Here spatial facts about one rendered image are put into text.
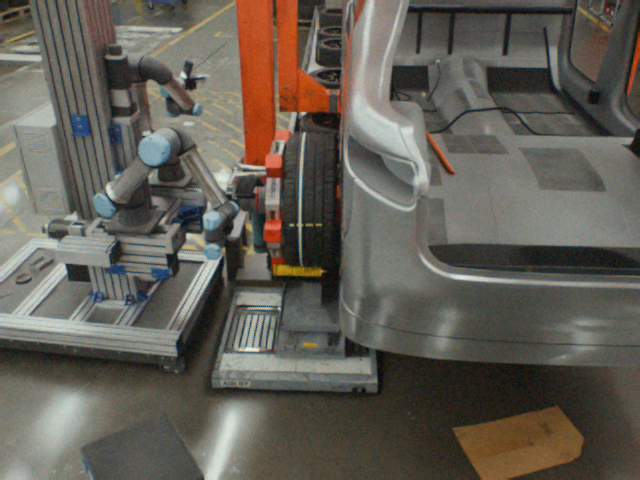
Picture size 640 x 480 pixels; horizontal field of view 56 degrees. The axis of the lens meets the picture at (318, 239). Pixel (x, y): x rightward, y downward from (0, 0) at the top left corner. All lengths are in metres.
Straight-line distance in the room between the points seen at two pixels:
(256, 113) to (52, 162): 1.03
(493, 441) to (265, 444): 1.04
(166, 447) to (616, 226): 2.07
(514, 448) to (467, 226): 1.04
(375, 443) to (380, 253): 1.26
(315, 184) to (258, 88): 0.74
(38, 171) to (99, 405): 1.17
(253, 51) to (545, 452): 2.34
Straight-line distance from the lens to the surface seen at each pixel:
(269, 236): 2.70
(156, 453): 2.50
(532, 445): 3.06
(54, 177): 3.20
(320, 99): 5.22
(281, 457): 2.86
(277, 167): 2.68
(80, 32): 2.91
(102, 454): 2.55
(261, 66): 3.17
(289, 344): 3.13
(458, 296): 1.91
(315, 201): 2.67
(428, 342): 2.11
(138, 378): 3.32
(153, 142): 2.48
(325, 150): 2.78
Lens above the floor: 2.20
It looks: 31 degrees down
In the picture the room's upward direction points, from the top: straight up
